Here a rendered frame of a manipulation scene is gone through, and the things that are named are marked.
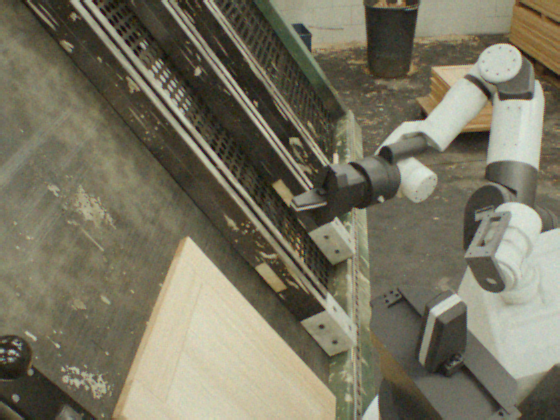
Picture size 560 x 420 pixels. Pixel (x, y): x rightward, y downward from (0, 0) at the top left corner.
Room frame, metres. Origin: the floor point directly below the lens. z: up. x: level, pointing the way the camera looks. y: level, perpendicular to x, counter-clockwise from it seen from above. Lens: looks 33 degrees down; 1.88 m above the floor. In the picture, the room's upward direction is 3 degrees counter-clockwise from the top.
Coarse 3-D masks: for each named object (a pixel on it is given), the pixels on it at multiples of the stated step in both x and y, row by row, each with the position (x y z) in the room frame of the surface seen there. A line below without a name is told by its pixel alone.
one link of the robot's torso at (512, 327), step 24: (552, 240) 0.66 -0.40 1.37; (552, 264) 0.61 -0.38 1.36; (480, 288) 0.62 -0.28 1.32; (552, 288) 0.57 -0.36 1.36; (480, 312) 0.58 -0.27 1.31; (504, 312) 0.56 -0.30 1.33; (528, 312) 0.54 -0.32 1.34; (552, 312) 0.53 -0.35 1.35; (480, 336) 0.55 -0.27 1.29; (504, 336) 0.52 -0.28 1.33; (528, 336) 0.50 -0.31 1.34; (552, 336) 0.49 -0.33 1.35; (504, 360) 0.48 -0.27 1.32; (528, 360) 0.47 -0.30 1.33; (552, 360) 0.46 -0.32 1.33; (528, 384) 0.46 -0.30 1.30
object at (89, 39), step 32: (32, 0) 0.97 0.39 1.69; (64, 0) 0.96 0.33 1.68; (64, 32) 0.96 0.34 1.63; (96, 32) 0.95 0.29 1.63; (96, 64) 0.95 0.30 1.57; (128, 64) 0.96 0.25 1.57; (128, 96) 0.95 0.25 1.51; (160, 96) 0.98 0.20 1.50; (160, 128) 0.94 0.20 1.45; (192, 128) 0.99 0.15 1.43; (160, 160) 0.94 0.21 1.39; (192, 160) 0.94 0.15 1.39; (192, 192) 0.94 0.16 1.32; (224, 192) 0.93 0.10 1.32; (224, 224) 0.93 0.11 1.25; (256, 224) 0.93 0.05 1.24; (256, 256) 0.92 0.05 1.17; (288, 256) 0.95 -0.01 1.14; (288, 288) 0.92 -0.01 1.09; (320, 288) 0.95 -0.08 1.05; (320, 320) 0.91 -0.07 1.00
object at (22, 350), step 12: (0, 336) 0.33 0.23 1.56; (12, 336) 0.33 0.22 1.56; (0, 348) 0.32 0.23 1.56; (12, 348) 0.32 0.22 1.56; (24, 348) 0.32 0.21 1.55; (0, 360) 0.31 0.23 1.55; (12, 360) 0.31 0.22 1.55; (24, 360) 0.32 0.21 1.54; (0, 372) 0.30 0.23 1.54; (12, 372) 0.31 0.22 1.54; (24, 372) 0.31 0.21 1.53
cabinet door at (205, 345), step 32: (192, 256) 0.78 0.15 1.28; (192, 288) 0.72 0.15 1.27; (224, 288) 0.78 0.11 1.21; (160, 320) 0.62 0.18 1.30; (192, 320) 0.67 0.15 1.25; (224, 320) 0.72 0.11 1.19; (256, 320) 0.78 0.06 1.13; (160, 352) 0.57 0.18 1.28; (192, 352) 0.61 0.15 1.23; (224, 352) 0.66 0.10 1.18; (256, 352) 0.72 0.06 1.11; (288, 352) 0.78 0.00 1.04; (128, 384) 0.50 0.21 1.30; (160, 384) 0.52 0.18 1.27; (192, 384) 0.56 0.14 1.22; (224, 384) 0.61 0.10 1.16; (256, 384) 0.65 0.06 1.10; (288, 384) 0.71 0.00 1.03; (320, 384) 0.78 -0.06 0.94; (128, 416) 0.45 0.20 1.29; (160, 416) 0.48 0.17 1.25; (192, 416) 0.52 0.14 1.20; (224, 416) 0.55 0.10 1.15; (256, 416) 0.60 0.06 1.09; (288, 416) 0.65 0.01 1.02; (320, 416) 0.70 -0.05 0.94
